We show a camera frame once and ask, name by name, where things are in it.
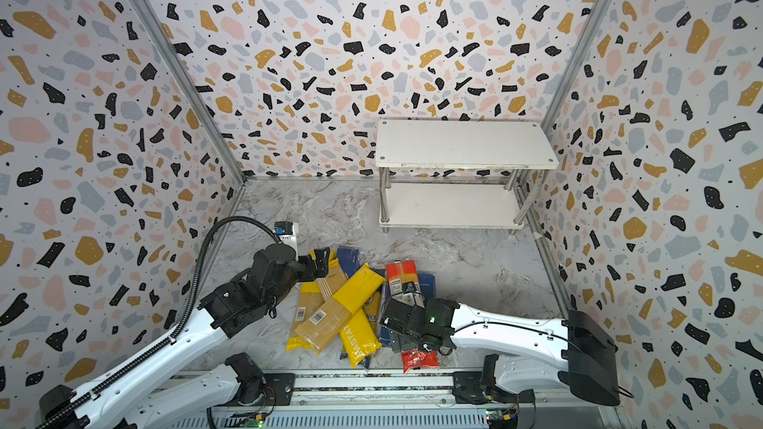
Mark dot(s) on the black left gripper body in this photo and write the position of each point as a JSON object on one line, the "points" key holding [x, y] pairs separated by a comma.
{"points": [[300, 273]]}

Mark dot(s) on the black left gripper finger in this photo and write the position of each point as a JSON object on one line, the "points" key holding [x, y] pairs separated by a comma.
{"points": [[321, 257], [320, 273]]}

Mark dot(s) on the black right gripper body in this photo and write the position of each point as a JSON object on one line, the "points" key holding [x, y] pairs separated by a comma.
{"points": [[401, 345]]}

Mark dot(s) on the yellow Pastatime spaghetti package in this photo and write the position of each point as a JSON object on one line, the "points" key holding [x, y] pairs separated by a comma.
{"points": [[359, 339]]}

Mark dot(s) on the red spaghetti package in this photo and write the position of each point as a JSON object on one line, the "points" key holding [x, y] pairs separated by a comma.
{"points": [[407, 294]]}

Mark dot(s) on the yellow spaghetti package with barcode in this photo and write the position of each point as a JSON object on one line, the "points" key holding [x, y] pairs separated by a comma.
{"points": [[323, 325]]}

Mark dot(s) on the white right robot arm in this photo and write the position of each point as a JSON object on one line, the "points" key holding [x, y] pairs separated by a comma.
{"points": [[525, 353]]}

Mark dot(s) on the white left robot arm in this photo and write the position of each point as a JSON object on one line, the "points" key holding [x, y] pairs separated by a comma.
{"points": [[220, 316]]}

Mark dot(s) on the yellow clear spaghetti package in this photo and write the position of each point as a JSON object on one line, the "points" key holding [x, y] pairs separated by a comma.
{"points": [[311, 297]]}

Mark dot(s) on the blue Barilla spaghetti box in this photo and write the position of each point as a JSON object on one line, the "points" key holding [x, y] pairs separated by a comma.
{"points": [[349, 260]]}

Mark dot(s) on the blue Barilla rigatoni box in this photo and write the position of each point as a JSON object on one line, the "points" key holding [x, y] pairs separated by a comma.
{"points": [[400, 343]]}

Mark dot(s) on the white two-tier shelf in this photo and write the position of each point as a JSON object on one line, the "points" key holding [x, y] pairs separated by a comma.
{"points": [[519, 148]]}

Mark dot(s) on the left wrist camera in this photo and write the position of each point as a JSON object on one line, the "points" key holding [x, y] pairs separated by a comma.
{"points": [[287, 232]]}

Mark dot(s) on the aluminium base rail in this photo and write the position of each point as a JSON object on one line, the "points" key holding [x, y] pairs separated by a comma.
{"points": [[380, 398]]}

